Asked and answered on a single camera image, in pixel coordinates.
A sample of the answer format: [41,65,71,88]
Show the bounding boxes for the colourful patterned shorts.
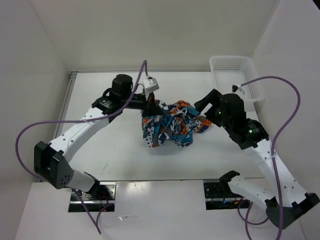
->
[141,99,212,148]

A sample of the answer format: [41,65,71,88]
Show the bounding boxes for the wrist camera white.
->
[231,84,245,95]
[143,77,160,94]

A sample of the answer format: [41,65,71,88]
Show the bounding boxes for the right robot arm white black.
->
[194,89,320,230]

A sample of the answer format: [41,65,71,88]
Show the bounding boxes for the white plastic basket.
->
[209,55,265,103]

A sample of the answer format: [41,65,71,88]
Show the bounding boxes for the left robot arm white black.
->
[34,74,164,200]

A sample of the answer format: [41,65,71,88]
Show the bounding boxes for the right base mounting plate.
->
[203,179,250,211]

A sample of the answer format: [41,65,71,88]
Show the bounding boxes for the base mounting plate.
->
[203,179,250,211]
[68,181,117,213]

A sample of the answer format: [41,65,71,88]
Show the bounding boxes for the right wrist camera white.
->
[231,84,245,95]

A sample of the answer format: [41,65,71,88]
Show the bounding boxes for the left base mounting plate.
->
[68,181,117,213]

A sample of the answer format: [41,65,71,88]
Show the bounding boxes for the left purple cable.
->
[15,59,151,235]

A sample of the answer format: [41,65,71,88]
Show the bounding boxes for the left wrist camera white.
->
[143,77,160,94]

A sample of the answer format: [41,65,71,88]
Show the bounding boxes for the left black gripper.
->
[122,89,166,119]

